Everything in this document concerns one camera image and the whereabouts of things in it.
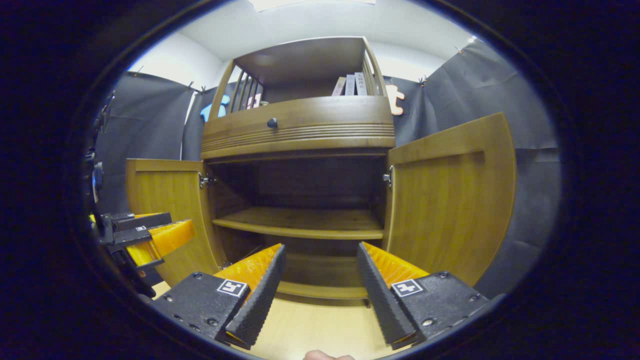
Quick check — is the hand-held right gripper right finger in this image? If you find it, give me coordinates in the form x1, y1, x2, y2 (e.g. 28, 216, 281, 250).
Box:
356, 241, 491, 351

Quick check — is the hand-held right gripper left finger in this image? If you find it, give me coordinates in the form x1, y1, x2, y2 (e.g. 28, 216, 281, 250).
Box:
150, 243, 287, 351

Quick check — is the wooden cabinet door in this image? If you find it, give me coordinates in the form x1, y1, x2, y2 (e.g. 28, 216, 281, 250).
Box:
125, 158, 226, 288
382, 112, 517, 287

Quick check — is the wooden inner shelf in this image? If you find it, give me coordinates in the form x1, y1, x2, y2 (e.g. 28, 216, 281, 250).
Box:
212, 207, 385, 240

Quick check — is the black backdrop cloth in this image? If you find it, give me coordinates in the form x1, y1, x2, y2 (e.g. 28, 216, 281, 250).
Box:
92, 40, 561, 301

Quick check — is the large ceiling light panel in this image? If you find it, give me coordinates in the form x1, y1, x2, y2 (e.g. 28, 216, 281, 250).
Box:
248, 0, 376, 12

